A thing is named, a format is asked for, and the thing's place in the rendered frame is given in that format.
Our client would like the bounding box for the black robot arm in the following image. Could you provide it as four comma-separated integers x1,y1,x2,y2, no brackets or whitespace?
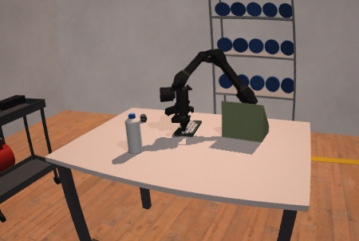
160,49,258,116

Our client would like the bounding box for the grey bottle with blue cap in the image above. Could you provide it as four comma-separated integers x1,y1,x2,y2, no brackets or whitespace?
125,113,143,154

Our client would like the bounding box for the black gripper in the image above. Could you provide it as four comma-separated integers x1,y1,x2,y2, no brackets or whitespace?
172,100,194,132

